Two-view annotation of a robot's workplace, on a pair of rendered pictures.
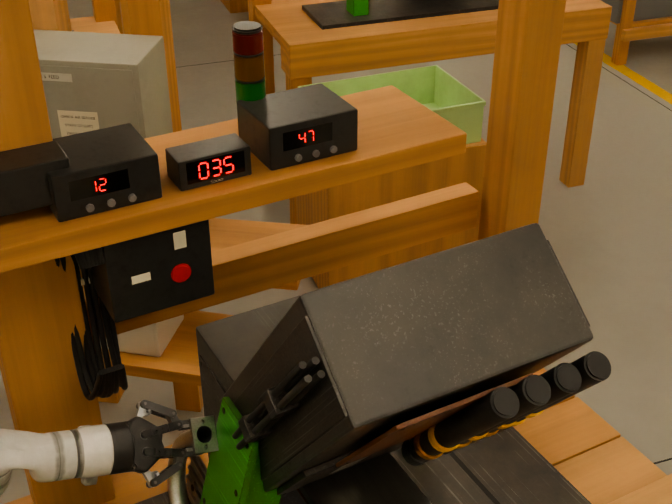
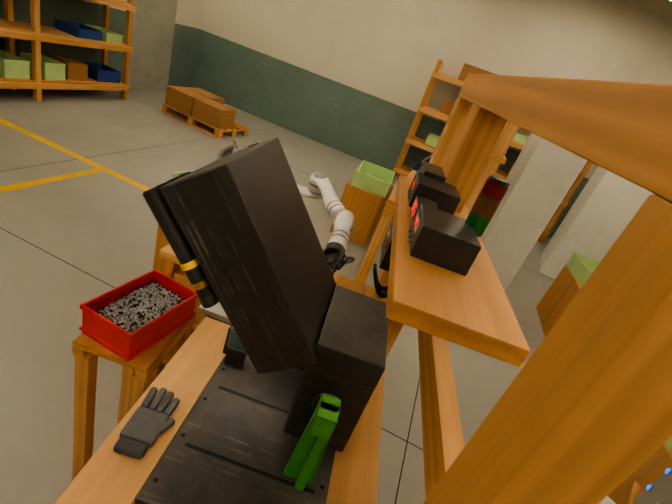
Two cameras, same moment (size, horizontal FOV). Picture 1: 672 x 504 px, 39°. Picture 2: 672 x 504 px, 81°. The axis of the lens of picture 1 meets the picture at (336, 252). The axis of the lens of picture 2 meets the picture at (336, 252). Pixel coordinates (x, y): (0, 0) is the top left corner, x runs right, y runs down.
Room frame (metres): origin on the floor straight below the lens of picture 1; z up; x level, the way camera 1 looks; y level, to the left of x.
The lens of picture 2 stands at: (1.68, -0.79, 1.87)
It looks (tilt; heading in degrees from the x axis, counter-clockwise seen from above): 26 degrees down; 119
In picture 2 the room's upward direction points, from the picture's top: 20 degrees clockwise
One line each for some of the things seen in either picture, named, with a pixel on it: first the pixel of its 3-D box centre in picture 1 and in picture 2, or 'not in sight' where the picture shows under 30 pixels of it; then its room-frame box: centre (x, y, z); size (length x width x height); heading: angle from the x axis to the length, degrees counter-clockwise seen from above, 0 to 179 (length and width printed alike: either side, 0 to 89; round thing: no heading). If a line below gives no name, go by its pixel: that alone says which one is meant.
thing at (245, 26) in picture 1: (247, 39); (495, 188); (1.50, 0.14, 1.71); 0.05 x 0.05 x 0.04
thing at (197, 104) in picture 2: not in sight; (207, 111); (-4.08, 3.70, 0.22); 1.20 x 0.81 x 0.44; 14
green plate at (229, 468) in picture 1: (246, 467); not in sight; (1.09, 0.14, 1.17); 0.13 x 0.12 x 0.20; 118
